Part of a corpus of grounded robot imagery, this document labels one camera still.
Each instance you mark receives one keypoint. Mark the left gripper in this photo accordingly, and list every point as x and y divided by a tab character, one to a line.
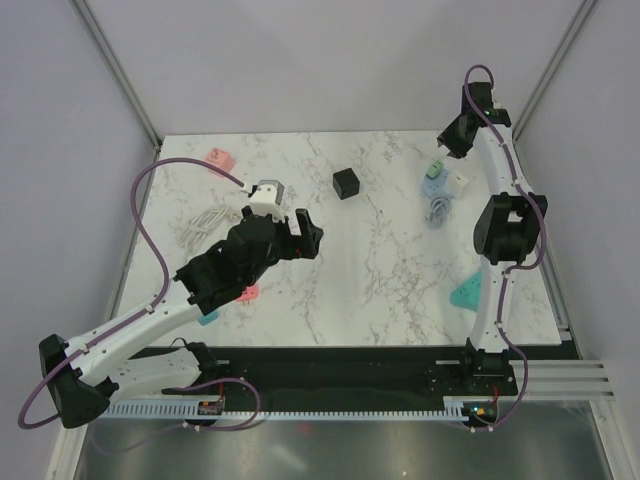
305	246

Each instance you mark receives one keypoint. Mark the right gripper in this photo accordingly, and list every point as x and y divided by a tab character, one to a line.
445	138

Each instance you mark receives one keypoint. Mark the green plug adapter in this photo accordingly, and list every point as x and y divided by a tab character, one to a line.
435	169

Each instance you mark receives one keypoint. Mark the white cube adapter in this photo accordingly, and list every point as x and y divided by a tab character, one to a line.
456	184

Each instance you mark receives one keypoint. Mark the blue round power strip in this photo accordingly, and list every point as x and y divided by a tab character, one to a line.
437	187

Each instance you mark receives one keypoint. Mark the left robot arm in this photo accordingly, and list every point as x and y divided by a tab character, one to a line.
86	374

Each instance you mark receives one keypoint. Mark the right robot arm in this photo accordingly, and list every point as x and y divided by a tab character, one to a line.
509	229

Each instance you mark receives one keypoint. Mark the pink flat plug adapter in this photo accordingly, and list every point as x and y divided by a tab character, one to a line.
250	293

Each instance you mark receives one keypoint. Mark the black cube socket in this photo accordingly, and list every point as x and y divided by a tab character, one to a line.
346	183

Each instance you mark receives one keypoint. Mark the teal square adapter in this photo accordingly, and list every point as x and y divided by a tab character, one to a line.
208	318

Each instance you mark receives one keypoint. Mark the pink cube socket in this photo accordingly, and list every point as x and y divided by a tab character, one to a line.
221	159

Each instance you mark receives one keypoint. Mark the teal triangular power strip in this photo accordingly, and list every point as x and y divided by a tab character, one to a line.
467	295

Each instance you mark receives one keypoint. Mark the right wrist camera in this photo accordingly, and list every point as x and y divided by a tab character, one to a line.
497	105

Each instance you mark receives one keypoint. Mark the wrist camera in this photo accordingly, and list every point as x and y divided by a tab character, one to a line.
497	105
265	199

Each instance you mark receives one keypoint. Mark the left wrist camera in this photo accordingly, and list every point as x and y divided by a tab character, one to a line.
265	199

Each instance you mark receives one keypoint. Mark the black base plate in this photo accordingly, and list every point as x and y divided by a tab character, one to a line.
339	377

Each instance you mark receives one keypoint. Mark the right aluminium frame post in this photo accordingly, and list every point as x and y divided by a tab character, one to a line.
560	54

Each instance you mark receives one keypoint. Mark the aluminium frame post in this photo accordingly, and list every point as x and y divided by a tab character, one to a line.
560	54
96	33

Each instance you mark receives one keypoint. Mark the white cable duct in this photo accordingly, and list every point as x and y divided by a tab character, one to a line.
196	409

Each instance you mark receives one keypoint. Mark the left aluminium frame post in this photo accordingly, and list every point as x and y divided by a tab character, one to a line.
96	33

